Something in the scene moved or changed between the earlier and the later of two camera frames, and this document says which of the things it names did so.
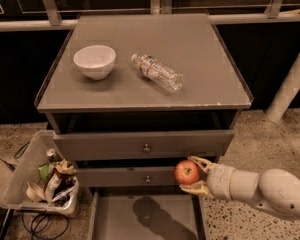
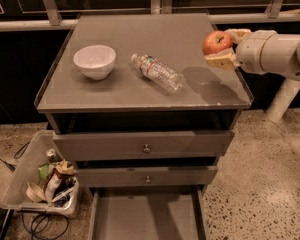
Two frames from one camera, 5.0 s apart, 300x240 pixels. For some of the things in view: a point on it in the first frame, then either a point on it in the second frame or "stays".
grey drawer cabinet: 131,96 stays
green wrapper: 43,171 stays
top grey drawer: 101,145 stays
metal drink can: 50,153 stays
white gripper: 222,181 -> 250,51
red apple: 186,172 -> 215,41
